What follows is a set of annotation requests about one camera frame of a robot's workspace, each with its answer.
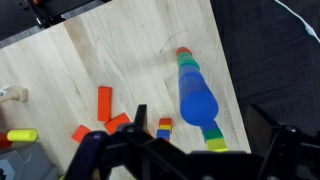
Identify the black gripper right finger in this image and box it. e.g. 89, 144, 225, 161
244, 103, 320, 180

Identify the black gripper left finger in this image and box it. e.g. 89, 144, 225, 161
64, 103, 188, 180

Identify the blue cylinder block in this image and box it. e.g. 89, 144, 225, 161
177, 71, 220, 127
177, 63, 201, 80

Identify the red rectangular block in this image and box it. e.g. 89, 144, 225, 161
103, 112, 132, 136

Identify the long orange block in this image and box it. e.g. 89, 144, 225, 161
97, 85, 113, 123

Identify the blue square block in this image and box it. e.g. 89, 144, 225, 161
156, 128, 172, 141

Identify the red square block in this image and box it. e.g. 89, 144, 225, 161
158, 117, 174, 127

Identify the yellow cube block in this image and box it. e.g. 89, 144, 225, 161
205, 137, 230, 153

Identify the green cube block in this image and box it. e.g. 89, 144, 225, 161
202, 127, 225, 142

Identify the blue cube block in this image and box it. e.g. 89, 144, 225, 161
200, 119, 220, 132

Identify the yellow cylinder block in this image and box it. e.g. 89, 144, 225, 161
6, 128, 39, 143

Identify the small red block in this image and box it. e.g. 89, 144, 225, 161
0, 131, 13, 149

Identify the green cylinder block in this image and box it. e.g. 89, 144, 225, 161
176, 52, 198, 65
178, 59, 201, 72

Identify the red cylinder block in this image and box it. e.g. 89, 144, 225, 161
175, 46, 194, 57

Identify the grey plastic bin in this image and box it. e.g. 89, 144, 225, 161
0, 142, 62, 180

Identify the wooden peg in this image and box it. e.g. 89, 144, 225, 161
0, 84, 29, 104

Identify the black orange clamp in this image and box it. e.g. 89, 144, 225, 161
27, 0, 66, 29

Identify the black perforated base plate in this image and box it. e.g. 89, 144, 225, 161
0, 0, 112, 42

